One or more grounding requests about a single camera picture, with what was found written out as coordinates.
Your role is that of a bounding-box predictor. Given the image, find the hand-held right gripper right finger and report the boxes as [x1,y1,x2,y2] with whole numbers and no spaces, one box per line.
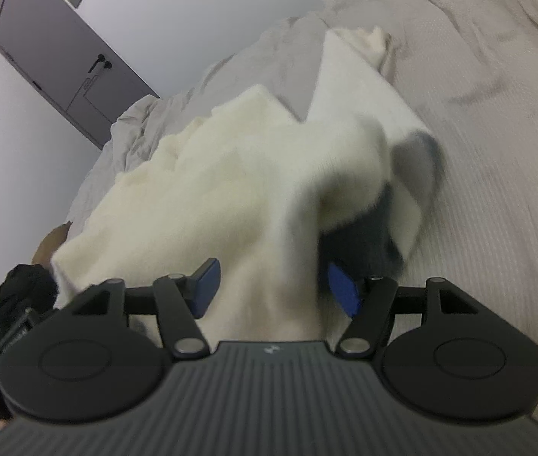
[326,259,482,360]

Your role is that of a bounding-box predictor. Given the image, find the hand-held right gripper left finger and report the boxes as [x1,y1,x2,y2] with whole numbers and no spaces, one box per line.
[70,258,222,360]

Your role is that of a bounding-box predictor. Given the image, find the white blue-striped sweater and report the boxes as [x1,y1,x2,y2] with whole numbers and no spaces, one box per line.
[50,26,443,343]

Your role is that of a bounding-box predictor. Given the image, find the grey bed blanket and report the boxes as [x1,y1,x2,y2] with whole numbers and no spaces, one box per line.
[67,0,538,442]

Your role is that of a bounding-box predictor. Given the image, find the grey door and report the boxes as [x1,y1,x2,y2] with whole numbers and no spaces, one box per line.
[0,0,161,149]

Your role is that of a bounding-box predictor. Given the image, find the black door handle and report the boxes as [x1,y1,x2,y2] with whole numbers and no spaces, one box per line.
[88,54,113,74]

